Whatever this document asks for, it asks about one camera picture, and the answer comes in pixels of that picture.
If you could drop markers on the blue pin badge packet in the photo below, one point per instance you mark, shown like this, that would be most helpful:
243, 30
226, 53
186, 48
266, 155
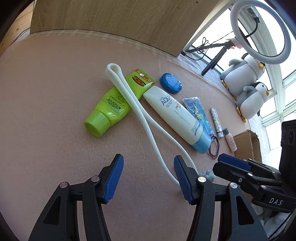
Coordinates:
196, 111

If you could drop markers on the pink felt mat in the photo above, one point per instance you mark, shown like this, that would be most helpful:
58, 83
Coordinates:
57, 92

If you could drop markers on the white sunscreen tube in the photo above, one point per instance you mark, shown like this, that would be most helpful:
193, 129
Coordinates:
171, 111

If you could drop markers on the light wooden panel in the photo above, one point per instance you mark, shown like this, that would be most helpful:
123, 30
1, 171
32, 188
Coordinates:
20, 20

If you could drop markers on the white neck massager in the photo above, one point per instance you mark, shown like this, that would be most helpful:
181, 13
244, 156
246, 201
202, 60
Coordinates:
119, 85

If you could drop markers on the wooden board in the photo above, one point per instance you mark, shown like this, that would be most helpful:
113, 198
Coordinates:
115, 16

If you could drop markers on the grey white penguin plush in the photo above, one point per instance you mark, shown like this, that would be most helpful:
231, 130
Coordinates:
252, 102
245, 74

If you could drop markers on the cardboard box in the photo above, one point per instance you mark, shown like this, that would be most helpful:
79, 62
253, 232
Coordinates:
245, 141

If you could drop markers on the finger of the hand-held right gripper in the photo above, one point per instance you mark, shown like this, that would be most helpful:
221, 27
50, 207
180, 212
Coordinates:
233, 161
227, 172

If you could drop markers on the small white bottle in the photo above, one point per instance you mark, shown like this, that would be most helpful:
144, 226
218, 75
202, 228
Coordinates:
231, 141

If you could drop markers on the black tripod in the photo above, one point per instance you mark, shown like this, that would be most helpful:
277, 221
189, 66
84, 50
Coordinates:
211, 64

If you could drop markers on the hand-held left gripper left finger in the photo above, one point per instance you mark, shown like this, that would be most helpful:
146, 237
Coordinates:
114, 178

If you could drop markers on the green tube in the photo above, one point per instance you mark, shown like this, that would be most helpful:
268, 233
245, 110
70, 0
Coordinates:
111, 102

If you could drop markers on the patterned lighter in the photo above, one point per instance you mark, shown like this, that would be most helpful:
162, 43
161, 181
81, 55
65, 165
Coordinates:
215, 120

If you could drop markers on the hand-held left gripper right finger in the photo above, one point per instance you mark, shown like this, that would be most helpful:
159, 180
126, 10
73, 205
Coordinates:
183, 180

